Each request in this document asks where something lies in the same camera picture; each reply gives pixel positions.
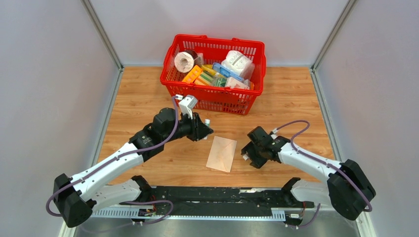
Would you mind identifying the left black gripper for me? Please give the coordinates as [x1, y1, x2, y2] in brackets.
[163, 110, 213, 143]

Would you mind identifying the cream paper envelope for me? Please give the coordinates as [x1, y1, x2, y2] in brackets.
[206, 136, 237, 173]

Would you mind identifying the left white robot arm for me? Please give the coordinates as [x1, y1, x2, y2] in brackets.
[52, 108, 213, 228]

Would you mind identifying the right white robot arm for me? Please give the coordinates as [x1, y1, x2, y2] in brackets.
[241, 126, 376, 220]

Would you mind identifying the red plastic shopping basket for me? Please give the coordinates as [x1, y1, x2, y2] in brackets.
[160, 34, 266, 115]

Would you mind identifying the orange plastic box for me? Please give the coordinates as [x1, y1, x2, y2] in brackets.
[182, 65, 203, 84]

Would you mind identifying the green yellow sponge pack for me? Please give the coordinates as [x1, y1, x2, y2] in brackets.
[194, 72, 215, 86]

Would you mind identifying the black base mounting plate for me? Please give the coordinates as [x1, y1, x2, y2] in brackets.
[118, 186, 315, 218]

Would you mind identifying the white small box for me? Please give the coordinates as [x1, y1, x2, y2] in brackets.
[224, 77, 250, 90]

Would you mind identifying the blue plastic package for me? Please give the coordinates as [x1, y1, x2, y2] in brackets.
[212, 63, 244, 82]

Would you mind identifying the wrapped white tissue pack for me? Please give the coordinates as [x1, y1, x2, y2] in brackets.
[221, 50, 254, 79]

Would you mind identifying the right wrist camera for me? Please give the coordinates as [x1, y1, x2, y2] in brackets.
[269, 129, 278, 139]

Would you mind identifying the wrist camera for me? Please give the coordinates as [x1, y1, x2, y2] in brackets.
[174, 94, 198, 119]
[269, 129, 278, 139]

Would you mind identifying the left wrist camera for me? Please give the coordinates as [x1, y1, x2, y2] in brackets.
[174, 94, 198, 119]

